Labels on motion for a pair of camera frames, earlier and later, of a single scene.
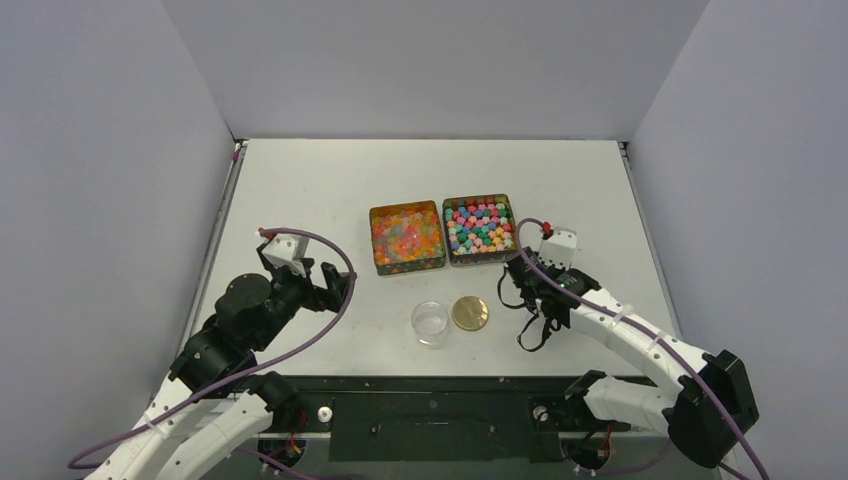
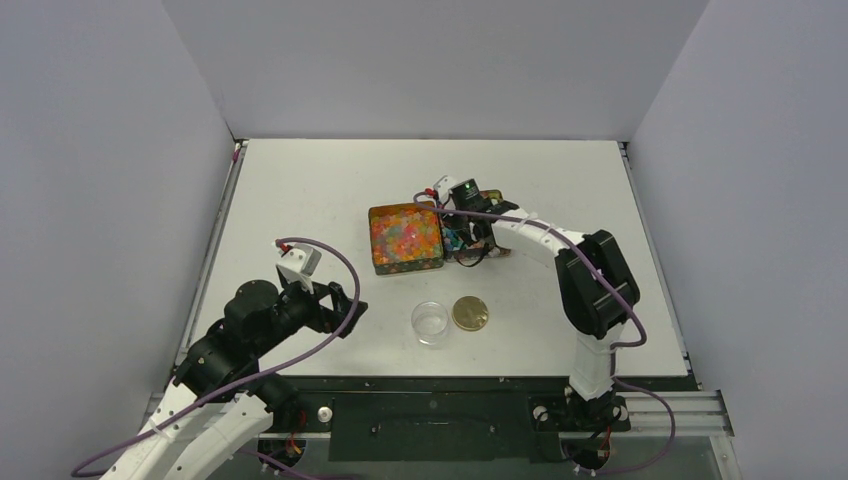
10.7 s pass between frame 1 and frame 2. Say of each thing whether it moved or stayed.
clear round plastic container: stayed
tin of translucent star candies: stayed
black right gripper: moved
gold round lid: stayed
